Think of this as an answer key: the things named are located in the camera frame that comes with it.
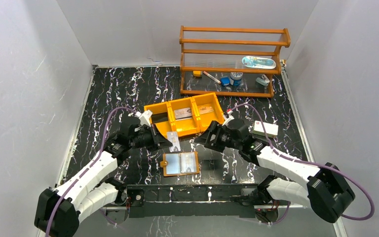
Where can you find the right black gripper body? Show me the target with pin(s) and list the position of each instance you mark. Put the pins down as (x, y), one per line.
(225, 140)

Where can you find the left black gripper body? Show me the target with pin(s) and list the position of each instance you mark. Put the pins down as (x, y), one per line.
(156, 138)

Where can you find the white patterned card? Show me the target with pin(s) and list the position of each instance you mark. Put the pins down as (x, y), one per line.
(172, 136)

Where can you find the orange leather card holder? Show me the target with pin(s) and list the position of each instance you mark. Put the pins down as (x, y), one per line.
(178, 164)

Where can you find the orange three-compartment plastic bin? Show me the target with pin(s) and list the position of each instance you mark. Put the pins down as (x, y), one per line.
(163, 115)

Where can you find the white magnetic stripe card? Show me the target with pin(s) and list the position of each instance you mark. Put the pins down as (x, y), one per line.
(183, 113)

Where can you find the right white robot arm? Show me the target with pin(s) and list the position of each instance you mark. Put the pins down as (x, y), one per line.
(297, 173)

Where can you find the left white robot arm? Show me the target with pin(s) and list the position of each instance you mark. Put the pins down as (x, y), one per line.
(88, 176)

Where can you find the brown card in bin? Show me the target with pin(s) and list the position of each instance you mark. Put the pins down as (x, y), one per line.
(204, 109)

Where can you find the white rectangular box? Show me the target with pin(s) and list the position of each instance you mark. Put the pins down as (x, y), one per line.
(260, 128)

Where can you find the small blue block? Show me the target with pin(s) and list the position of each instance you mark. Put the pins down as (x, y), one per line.
(225, 81)

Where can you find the grey white stapler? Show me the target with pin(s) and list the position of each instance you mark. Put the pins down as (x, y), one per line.
(263, 80)

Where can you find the red white marker pen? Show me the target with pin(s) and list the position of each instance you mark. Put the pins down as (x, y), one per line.
(212, 77)

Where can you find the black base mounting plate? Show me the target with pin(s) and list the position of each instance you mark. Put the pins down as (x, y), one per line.
(196, 200)

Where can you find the small yellow block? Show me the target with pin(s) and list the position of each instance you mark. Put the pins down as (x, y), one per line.
(197, 74)

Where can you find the blister pack on shelf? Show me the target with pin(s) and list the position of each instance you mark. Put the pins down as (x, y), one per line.
(256, 62)

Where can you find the orange wooden shelf rack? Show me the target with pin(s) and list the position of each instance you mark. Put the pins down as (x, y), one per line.
(219, 52)

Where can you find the aluminium frame rail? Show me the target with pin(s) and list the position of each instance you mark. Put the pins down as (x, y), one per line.
(60, 215)

